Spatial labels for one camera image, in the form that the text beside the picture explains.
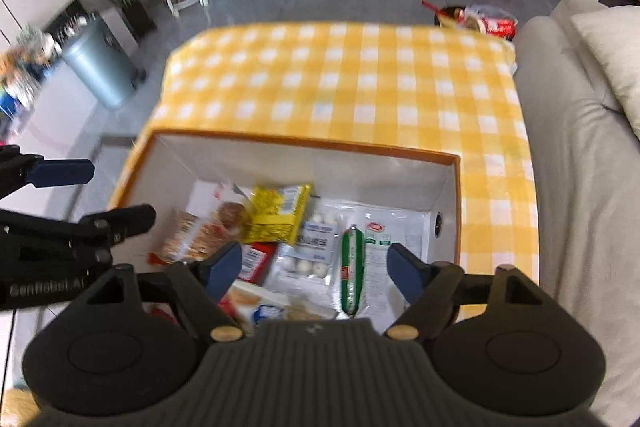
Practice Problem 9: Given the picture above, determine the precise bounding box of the clear packet of white balls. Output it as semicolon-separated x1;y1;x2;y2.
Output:
262;199;347;294

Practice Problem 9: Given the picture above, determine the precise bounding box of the plain white packet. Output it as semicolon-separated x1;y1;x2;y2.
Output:
187;179;222;219

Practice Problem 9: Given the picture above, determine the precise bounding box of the beige sofa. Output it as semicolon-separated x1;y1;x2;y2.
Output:
514;0;640;427

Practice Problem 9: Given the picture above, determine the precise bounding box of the dark bowl with red utensil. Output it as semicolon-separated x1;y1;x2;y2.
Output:
421;0;474;30

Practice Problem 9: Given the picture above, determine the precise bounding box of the green sausage stick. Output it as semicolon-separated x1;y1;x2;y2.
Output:
340;224;367;316

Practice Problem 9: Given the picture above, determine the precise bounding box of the grey trash bin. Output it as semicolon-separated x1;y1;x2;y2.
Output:
61;14;147;110

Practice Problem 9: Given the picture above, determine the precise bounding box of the flat white packet red logo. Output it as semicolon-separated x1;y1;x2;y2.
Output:
320;202;434;321

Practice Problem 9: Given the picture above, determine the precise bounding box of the blurry colourful clutter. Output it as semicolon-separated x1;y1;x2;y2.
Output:
0;24;64;118

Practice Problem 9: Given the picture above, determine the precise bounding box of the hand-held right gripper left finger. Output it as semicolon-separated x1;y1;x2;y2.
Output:
75;241;244;343

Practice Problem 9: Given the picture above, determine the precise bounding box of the dark red snack bar packet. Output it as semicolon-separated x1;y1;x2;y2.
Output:
234;243;279;286

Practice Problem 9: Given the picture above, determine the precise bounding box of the clear cracker packet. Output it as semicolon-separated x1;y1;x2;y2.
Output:
149;207;227;266

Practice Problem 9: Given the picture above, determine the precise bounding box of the orange-rimmed white cardboard box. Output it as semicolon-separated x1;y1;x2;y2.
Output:
107;129;462;324

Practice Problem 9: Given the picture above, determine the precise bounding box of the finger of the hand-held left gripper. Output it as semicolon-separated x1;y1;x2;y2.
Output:
0;204;157;266
0;146;96;200

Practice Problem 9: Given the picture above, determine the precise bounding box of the brown cookie packet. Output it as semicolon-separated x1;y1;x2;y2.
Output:
212;184;254;241

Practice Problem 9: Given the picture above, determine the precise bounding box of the yellow checked tablecloth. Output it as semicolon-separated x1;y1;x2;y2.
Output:
107;21;542;324

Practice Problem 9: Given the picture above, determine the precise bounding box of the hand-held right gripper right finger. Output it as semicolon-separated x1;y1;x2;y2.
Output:
385;242;553;342

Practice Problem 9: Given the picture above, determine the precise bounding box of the pastry packet with blue label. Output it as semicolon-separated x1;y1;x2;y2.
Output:
220;279;297;334

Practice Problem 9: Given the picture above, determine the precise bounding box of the beige cushion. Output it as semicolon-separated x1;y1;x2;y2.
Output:
570;6;640;138

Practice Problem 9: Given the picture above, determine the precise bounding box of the yellow snack packet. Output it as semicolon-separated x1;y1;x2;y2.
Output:
240;183;314;246

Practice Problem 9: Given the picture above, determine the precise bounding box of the red snack bag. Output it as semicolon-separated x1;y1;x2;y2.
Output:
465;4;519;42

